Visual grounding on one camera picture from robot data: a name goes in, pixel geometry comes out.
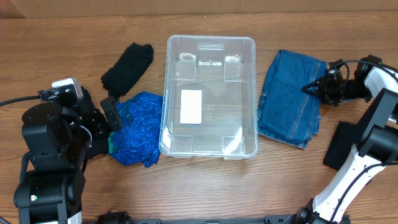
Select rolled black sock garment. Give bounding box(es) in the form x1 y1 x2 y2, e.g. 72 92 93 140
101 42 154 98

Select clear plastic storage bin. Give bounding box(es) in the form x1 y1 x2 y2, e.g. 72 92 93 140
159 35 258 160

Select blue sequin fabric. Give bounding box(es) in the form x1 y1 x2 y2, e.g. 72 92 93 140
108 91 163 167

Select white label in bin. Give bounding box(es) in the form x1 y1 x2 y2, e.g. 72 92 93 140
180 90 202 124

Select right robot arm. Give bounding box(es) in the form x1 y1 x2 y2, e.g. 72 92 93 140
284 55 397 223

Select blue denim jeans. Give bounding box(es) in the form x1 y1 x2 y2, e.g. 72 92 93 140
257 50 327 149

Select black cloth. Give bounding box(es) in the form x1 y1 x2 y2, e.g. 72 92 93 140
323 121 357 171
81 87 109 159

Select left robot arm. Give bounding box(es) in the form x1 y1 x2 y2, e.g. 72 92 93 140
14 89 111 223

